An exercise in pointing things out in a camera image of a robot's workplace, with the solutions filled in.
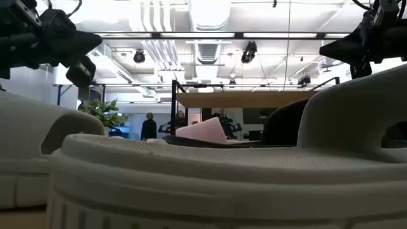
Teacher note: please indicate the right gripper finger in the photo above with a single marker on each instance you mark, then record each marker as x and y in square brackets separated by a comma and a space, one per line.
[353, 55]
[356, 39]

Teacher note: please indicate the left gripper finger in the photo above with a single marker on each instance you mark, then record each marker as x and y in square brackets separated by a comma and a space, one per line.
[73, 52]
[73, 38]

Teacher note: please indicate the pink slide sandal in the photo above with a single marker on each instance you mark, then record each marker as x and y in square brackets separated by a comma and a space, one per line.
[206, 132]
[159, 140]

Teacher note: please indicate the background black robot arm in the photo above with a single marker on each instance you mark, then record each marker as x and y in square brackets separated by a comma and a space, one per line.
[230, 124]

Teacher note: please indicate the black ceiling spotlight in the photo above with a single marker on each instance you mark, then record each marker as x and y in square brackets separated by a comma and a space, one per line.
[139, 56]
[249, 52]
[304, 80]

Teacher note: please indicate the small green potted plant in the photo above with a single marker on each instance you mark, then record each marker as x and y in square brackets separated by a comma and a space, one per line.
[105, 111]

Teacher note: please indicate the grey slide sandal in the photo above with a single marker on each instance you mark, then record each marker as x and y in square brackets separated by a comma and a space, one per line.
[190, 178]
[22, 127]

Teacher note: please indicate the person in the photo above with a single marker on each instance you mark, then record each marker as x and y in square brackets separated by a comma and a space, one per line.
[181, 119]
[149, 128]

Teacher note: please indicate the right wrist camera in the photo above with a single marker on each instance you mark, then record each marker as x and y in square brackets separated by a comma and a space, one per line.
[386, 12]

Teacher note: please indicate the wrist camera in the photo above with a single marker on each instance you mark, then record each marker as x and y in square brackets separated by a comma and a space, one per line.
[22, 14]
[386, 12]

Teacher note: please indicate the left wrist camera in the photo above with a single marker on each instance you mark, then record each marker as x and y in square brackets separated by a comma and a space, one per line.
[22, 14]

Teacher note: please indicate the dark background metal frame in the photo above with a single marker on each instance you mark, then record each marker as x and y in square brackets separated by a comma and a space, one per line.
[59, 93]

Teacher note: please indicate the black ceiling light rail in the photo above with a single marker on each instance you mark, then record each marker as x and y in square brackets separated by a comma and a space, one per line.
[238, 35]

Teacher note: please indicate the wooden shelf with black frame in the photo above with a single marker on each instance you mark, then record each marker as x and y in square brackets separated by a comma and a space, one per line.
[241, 99]

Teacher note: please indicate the white round air duct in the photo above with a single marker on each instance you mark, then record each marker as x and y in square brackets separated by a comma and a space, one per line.
[210, 14]

